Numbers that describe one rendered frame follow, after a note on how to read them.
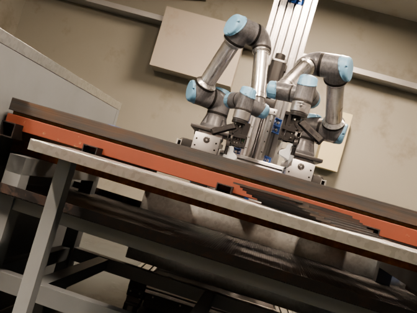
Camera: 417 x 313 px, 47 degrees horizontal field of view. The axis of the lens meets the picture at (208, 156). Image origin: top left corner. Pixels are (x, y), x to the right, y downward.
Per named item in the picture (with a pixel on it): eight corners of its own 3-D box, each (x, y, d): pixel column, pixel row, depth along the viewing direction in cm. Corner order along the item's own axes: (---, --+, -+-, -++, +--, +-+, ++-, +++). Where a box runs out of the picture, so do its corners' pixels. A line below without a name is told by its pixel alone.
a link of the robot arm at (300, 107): (309, 107, 189) (312, 104, 181) (306, 118, 189) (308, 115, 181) (291, 102, 190) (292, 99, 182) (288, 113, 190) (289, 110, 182)
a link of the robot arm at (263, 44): (265, 38, 251) (257, 123, 235) (248, 30, 246) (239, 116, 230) (279, 28, 242) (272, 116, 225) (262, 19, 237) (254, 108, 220)
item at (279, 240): (395, 344, 213) (415, 268, 215) (125, 256, 232) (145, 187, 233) (393, 341, 217) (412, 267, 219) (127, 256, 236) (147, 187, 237)
